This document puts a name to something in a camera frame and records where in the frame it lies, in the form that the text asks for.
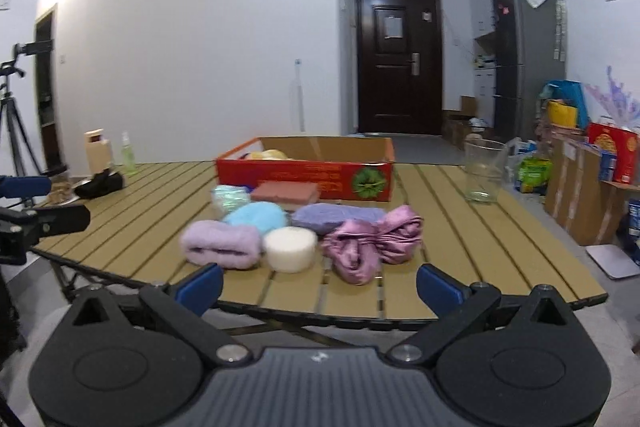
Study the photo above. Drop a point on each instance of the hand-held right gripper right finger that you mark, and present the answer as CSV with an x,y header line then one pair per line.
x,y
440,287

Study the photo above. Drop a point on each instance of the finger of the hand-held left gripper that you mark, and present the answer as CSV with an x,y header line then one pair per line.
x,y
62,219
25,186

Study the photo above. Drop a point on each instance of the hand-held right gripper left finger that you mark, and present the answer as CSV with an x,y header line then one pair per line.
x,y
202,287

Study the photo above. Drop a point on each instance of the lilac fuzzy cloth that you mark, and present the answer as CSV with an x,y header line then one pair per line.
x,y
220,244

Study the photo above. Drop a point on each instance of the pink satin cloth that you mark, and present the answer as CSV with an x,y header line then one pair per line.
x,y
365,247

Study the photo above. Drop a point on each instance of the light blue fuzzy cloth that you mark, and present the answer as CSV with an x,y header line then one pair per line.
x,y
255,217

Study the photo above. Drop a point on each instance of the iridescent plastic packet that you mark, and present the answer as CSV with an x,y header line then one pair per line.
x,y
229,198

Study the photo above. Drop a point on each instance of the white round sponge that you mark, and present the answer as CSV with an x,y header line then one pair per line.
x,y
290,249

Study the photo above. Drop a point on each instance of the pink rectangular sponge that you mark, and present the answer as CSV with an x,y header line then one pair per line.
x,y
285,192

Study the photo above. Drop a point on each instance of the purple towel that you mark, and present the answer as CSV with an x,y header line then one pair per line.
x,y
330,217

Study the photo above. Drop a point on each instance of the red cardboard box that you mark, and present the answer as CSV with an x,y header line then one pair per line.
x,y
310,179

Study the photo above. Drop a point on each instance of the clear snack jar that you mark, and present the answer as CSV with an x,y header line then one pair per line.
x,y
61,191

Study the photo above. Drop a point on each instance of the black cloth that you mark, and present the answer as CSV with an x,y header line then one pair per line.
x,y
100,186

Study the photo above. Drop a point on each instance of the black tripod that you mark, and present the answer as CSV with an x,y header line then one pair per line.
x,y
11,117

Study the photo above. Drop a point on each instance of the green spray bottle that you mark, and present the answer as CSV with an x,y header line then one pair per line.
x,y
128,157

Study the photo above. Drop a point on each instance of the clear glass cup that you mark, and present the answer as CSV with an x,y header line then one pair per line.
x,y
484,172

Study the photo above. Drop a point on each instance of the green printed bag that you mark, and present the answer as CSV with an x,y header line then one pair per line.
x,y
535,172

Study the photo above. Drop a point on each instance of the small open cardboard boxes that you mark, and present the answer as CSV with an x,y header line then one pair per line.
x,y
457,127

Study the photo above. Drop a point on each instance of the large taped cardboard box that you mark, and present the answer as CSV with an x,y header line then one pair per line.
x,y
575,192

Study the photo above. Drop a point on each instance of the white bathroom scale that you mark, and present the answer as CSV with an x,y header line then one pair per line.
x,y
612,261

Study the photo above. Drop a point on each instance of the yellow bag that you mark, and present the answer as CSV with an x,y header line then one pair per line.
x,y
562,114

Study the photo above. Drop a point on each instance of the white mop stick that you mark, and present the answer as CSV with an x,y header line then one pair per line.
x,y
299,97

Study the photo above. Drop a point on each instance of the dark brown entrance door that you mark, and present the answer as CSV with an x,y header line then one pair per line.
x,y
397,77

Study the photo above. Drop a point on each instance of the red printed box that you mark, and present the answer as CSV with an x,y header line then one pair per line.
x,y
617,152

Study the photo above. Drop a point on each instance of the blue shopping bag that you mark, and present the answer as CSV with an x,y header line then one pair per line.
x,y
575,94

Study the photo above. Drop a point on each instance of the grey refrigerator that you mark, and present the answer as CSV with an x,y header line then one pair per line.
x,y
525,57

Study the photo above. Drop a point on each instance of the purple decorative plant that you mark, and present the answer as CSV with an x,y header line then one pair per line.
x,y
617,99

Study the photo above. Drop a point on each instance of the dark interior door frame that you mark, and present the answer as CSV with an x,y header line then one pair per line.
x,y
47,107

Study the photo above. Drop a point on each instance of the black camera on tripod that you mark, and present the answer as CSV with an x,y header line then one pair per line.
x,y
35,48

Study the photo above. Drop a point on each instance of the white light switch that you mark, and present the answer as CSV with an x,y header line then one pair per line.
x,y
5,2

